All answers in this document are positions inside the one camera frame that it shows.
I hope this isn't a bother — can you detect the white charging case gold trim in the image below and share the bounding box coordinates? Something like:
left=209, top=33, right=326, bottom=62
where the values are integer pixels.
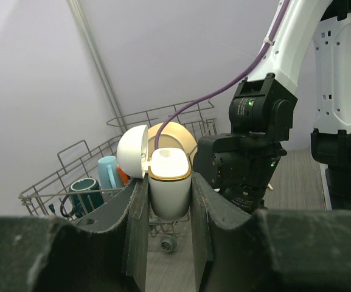
left=117, top=125, right=192, bottom=221

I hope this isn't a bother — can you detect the aluminium frame rail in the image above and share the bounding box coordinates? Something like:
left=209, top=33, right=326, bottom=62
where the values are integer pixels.
left=67, top=0, right=127, bottom=133

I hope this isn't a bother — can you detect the grey wire dish rack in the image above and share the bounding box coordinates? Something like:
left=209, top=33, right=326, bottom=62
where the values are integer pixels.
left=18, top=100, right=217, bottom=252

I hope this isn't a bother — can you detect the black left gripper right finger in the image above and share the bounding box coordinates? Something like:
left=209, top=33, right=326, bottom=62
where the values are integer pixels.
left=190, top=173, right=351, bottom=291

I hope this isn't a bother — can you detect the dark green mug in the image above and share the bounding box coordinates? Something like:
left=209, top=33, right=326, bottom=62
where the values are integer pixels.
left=60, top=177, right=104, bottom=218

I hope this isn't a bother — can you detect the beige plate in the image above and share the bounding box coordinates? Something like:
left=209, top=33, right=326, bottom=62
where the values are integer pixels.
left=148, top=122, right=197, bottom=163

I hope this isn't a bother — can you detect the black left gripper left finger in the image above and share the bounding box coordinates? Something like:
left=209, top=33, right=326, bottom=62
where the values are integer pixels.
left=0, top=179, right=149, bottom=291

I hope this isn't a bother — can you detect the light blue mug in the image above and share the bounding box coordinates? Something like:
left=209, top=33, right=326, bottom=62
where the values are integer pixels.
left=97, top=156, right=124, bottom=189

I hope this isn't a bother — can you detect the orange mug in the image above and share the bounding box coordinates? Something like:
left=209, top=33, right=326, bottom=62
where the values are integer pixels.
left=117, top=165, right=130, bottom=185

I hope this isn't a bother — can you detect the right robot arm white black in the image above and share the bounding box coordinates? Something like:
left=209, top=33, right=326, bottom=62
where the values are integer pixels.
left=193, top=1, right=351, bottom=213

